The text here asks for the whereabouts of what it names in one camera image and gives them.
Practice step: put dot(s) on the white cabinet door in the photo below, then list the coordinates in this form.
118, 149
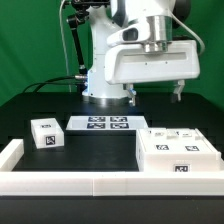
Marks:
192, 141
154, 140

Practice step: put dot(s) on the white U-shaped boundary frame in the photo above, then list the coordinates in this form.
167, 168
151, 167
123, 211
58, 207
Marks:
101, 183

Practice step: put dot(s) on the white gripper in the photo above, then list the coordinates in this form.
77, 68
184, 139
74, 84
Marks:
131, 64

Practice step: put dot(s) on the white cabinet body box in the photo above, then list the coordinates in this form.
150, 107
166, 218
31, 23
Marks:
170, 161

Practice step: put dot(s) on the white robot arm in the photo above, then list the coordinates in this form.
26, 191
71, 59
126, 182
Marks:
162, 15

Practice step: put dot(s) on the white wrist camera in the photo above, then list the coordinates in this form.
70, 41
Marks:
135, 33

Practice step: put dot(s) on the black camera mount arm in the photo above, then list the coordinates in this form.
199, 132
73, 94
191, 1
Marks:
80, 16

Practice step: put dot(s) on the white flat tagged panel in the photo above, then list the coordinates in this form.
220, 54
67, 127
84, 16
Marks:
108, 123

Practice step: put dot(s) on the small white tagged block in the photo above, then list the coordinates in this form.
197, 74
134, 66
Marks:
47, 133

